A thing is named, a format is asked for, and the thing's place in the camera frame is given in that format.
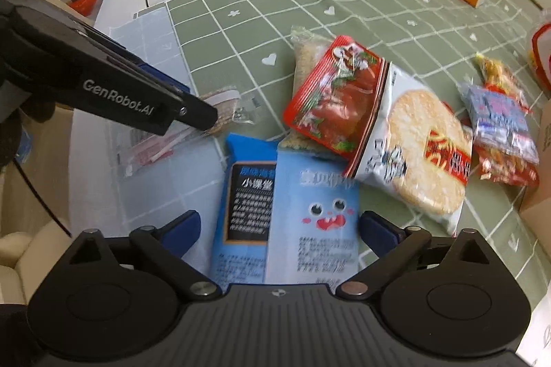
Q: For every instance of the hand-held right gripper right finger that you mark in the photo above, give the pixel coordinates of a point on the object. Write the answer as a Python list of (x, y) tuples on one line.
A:
[(379, 231)]

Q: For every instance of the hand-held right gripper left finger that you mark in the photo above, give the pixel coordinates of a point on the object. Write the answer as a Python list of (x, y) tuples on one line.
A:
[(185, 230)]

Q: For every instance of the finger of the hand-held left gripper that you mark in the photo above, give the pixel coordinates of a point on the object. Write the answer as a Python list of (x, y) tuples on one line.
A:
[(198, 113), (146, 68)]

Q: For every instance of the clear packet with dark bar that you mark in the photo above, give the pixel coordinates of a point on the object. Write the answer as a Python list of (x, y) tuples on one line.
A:
[(226, 108)]

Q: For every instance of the light blue monster face packet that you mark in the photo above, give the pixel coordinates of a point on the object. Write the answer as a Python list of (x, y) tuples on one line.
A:
[(314, 238)]

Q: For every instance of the dark blue snack packet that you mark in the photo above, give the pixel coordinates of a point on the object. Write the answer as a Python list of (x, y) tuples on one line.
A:
[(245, 195)]

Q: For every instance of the pink cardboard box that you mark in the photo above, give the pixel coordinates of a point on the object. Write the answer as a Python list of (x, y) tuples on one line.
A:
[(540, 186)]

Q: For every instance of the red packet of yellow snacks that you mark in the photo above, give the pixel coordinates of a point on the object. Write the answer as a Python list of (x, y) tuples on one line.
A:
[(512, 171)]

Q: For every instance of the orange bag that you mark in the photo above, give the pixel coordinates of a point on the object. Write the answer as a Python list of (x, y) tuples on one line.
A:
[(86, 3)]

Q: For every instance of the white rice cracker packet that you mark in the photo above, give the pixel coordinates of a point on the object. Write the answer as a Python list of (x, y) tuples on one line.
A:
[(413, 152)]

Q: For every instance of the green and white tablecloth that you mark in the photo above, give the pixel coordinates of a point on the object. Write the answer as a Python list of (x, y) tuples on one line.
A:
[(258, 18)]

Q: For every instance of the red snack packet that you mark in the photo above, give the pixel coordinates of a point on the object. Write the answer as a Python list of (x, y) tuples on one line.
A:
[(331, 100)]

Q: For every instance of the beige dining chair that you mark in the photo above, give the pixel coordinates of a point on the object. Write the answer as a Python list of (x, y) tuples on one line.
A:
[(26, 255)]

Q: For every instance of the blue and purple snack packet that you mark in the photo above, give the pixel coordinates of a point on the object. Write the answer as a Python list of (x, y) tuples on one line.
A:
[(499, 117)]

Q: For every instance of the red and white bunny bag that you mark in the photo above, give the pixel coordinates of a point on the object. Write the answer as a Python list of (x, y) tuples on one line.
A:
[(543, 53)]

